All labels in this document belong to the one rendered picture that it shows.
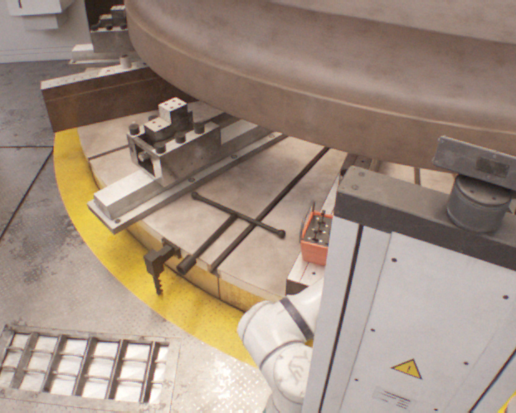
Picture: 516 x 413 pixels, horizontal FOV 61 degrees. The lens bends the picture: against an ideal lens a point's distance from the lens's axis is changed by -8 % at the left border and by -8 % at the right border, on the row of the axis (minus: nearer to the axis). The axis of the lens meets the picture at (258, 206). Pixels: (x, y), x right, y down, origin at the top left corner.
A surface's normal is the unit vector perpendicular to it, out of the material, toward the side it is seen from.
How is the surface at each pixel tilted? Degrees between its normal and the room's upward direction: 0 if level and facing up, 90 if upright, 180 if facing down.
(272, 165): 0
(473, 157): 62
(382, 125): 90
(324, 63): 77
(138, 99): 90
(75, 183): 0
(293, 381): 10
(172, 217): 0
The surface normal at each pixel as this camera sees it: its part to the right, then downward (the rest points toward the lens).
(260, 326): -0.29, -0.60
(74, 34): -0.04, 0.66
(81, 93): 0.37, 0.62
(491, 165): -0.40, 0.16
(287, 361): -0.04, -0.69
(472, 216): -0.50, 0.57
